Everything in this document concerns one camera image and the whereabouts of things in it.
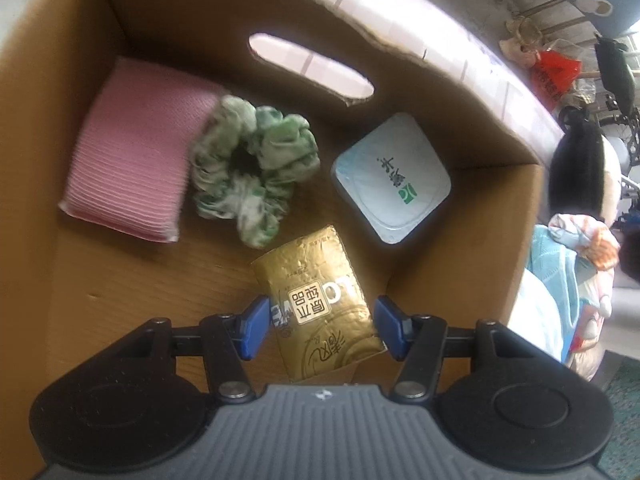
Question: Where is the orange striped white towel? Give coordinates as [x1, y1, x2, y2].
[549, 212, 621, 272]

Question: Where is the teal checked cloth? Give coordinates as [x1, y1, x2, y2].
[529, 225, 587, 313]

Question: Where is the pale blue plastic bag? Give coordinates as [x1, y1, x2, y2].
[509, 269, 572, 362]

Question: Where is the gold foil packet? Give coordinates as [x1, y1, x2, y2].
[250, 225, 387, 385]

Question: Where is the pink knitted cloth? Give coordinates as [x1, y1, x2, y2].
[57, 57, 231, 244]

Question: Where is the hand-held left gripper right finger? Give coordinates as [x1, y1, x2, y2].
[374, 295, 517, 404]

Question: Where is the white yogurt cup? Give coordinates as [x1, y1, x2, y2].
[331, 112, 452, 245]

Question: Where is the black hanging bag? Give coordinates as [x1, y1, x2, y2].
[594, 34, 640, 113]

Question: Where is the green white scrunchie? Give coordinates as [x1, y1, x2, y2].
[189, 95, 321, 250]

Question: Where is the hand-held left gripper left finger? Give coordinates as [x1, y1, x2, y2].
[100, 295, 273, 404]

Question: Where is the red plastic bag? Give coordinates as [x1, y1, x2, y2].
[529, 49, 583, 112]

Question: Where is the brown cardboard box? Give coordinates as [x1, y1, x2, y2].
[0, 0, 547, 413]

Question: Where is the black haired plush doll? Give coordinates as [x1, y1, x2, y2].
[547, 124, 627, 378]

